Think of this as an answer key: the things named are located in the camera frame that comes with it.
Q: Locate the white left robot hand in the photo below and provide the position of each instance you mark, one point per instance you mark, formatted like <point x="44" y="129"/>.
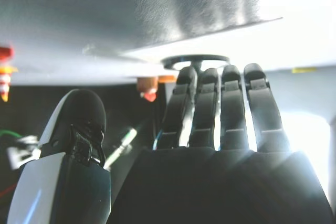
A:
<point x="210" y="182"/>

